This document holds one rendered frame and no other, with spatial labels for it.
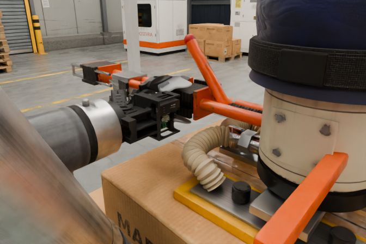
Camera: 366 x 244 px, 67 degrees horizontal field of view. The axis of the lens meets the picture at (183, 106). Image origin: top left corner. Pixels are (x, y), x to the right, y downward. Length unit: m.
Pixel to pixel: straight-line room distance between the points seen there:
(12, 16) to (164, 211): 9.58
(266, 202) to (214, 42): 7.12
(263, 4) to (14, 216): 0.33
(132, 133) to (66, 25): 10.27
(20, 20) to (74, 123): 9.61
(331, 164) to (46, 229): 0.28
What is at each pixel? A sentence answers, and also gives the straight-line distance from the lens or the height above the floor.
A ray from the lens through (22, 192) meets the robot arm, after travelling 0.21.
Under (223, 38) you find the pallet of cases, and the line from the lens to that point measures 7.35.
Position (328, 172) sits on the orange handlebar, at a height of 1.21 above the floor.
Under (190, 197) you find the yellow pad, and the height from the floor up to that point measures 1.09.
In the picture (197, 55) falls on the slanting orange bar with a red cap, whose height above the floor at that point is 1.29.
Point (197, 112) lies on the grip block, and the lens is 0.53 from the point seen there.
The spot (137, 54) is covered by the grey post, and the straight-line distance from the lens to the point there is 3.69.
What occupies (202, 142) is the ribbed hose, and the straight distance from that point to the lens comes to 0.49.
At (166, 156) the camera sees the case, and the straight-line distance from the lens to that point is 0.61.
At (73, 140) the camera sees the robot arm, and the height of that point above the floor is 1.21.
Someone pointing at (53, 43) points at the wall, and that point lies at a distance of 10.30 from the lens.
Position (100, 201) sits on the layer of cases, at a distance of 1.38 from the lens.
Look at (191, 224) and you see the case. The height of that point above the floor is 1.07.
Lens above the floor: 1.38
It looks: 20 degrees down
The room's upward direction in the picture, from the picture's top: straight up
